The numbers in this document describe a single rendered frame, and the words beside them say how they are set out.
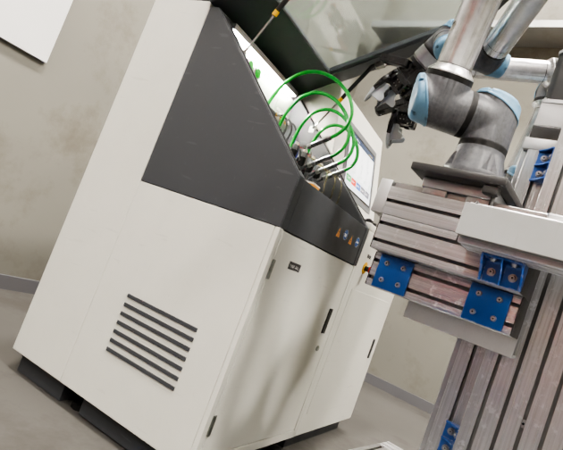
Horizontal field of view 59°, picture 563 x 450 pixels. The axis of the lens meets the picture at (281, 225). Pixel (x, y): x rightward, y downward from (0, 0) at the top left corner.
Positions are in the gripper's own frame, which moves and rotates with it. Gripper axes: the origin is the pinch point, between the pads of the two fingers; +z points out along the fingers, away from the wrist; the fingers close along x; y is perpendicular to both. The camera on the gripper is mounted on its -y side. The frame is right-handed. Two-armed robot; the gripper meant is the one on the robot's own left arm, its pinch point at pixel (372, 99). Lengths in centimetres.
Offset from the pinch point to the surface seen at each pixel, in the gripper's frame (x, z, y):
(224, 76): -41, 25, -19
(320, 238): -14, 35, 36
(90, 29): -15, 113, -156
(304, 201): -32, 23, 31
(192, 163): -47, 46, 2
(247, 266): -46, 41, 43
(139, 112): -51, 57, -30
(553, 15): 307, -71, -140
